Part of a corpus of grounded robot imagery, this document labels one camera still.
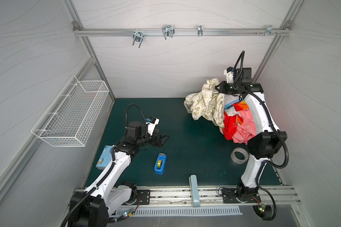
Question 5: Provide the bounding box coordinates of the cream patterned cloth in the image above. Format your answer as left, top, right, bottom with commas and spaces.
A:
184, 78, 225, 129

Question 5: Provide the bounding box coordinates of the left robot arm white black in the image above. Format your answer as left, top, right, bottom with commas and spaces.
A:
61, 116, 169, 227

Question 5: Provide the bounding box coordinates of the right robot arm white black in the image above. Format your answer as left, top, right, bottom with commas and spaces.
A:
215, 51, 289, 203

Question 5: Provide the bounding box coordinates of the red multicolour cloth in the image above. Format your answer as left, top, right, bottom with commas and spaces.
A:
222, 96, 255, 144

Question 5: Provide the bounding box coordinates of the pink patterned cloth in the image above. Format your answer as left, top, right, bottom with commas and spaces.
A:
232, 109, 257, 144

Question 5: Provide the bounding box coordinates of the blue tape dispenser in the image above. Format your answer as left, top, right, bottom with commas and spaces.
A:
154, 153, 167, 175

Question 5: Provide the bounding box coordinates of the light blue block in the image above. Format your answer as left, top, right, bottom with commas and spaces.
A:
189, 175, 200, 208

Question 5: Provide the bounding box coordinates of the small metal hook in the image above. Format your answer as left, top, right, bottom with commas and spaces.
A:
198, 25, 203, 37

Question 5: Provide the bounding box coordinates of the clear tape roll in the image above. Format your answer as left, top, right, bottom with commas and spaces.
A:
230, 147, 249, 165

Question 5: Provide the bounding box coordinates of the white vent strip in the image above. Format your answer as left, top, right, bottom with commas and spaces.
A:
132, 206, 243, 217

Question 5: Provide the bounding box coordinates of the metal u-bolt hook middle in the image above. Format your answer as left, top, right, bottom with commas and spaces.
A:
162, 25, 175, 40

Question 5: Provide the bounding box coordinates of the metal u-bolt hook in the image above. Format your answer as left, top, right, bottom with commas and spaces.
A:
162, 25, 175, 40
132, 31, 144, 48

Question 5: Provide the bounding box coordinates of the metal u-bolt hook left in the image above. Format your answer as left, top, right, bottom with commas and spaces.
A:
132, 31, 144, 48

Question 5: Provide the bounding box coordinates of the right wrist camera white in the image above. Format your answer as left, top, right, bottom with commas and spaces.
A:
224, 67, 234, 83

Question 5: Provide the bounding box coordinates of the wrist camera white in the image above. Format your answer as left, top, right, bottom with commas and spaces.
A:
146, 116, 159, 136
224, 67, 234, 83

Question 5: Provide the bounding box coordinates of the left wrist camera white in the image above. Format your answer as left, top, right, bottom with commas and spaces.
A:
146, 116, 159, 136

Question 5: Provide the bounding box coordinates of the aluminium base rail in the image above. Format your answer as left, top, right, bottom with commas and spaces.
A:
73, 185, 301, 209

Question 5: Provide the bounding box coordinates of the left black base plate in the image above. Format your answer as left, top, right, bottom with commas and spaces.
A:
125, 190, 150, 205

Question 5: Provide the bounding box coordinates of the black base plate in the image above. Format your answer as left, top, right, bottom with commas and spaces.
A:
125, 190, 150, 205
218, 187, 261, 204

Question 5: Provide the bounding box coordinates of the metal bracket hook right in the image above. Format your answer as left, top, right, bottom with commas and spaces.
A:
256, 26, 281, 37

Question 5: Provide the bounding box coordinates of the metal crossbar rail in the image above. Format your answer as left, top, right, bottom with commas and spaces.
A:
74, 27, 292, 37

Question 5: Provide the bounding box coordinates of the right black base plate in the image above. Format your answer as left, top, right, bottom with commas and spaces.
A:
218, 187, 261, 204

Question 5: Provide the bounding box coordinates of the white wire basket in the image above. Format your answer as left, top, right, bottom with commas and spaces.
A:
31, 75, 109, 147

